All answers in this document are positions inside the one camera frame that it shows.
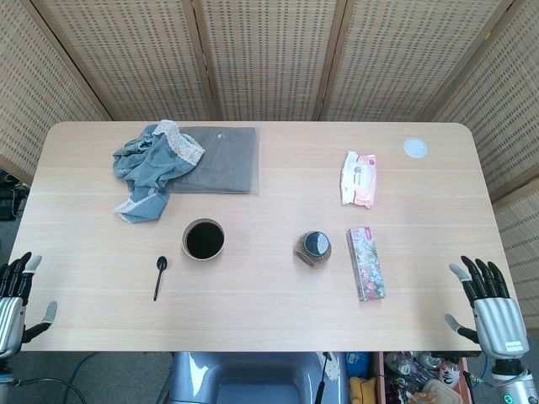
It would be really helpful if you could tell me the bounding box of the white round table grommet cover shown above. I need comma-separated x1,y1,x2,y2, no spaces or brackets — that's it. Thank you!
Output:
403,136,430,160

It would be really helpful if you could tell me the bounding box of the glass jar with black lid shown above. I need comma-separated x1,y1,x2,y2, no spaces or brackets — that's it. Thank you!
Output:
293,230,334,267

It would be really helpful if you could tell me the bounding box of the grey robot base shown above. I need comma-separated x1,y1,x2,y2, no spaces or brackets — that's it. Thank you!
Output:
167,351,351,404

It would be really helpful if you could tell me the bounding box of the black plastic spoon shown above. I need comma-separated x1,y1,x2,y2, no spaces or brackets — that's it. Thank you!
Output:
152,255,169,302

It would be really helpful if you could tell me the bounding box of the red crate of clutter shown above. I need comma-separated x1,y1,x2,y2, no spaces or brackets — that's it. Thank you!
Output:
372,351,473,404

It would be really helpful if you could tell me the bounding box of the pink white wet wipes pack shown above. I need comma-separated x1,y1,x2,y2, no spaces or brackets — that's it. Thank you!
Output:
339,151,378,210

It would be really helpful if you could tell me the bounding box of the bamboo folding screen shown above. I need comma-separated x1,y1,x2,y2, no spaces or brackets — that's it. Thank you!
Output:
0,0,539,321

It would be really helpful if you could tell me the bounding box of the grey folded cloth in bag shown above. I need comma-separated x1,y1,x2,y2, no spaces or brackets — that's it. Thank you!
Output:
168,126,262,197

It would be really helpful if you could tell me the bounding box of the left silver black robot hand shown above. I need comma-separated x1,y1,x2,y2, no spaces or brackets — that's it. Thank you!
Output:
0,251,58,361

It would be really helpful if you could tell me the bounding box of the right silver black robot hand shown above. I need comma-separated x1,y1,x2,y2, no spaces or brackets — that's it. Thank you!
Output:
444,255,531,359

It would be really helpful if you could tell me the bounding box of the floral tissue box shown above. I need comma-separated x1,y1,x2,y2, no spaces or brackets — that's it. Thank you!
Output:
345,226,387,302

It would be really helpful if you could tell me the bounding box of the white tag on black rod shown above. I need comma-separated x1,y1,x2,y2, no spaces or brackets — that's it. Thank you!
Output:
313,352,340,404

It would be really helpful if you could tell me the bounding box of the clear plastic food container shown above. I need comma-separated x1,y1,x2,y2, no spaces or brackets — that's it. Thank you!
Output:
419,378,458,404

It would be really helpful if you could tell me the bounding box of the yellow bag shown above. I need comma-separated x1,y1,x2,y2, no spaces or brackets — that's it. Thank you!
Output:
348,375,380,404

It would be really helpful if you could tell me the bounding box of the white bowl of dark liquid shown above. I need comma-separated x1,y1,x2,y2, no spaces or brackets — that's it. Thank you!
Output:
181,217,227,263

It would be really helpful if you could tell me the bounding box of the dark equipment with cables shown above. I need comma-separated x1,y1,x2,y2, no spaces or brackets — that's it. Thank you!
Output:
0,167,31,222

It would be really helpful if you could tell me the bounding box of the blue cloth with lace trim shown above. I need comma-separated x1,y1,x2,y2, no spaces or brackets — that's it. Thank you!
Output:
111,119,206,226

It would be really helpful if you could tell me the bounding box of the blue plastic container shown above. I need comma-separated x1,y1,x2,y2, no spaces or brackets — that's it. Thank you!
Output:
345,351,374,380

